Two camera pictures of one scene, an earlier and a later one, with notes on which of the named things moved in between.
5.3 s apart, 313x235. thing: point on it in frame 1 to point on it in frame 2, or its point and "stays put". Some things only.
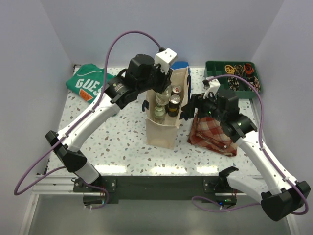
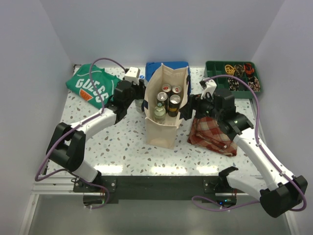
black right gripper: [196, 101] stays put
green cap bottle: [159, 114] stays put
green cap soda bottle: [163, 98] to [138, 103]
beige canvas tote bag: [162, 134] stays put
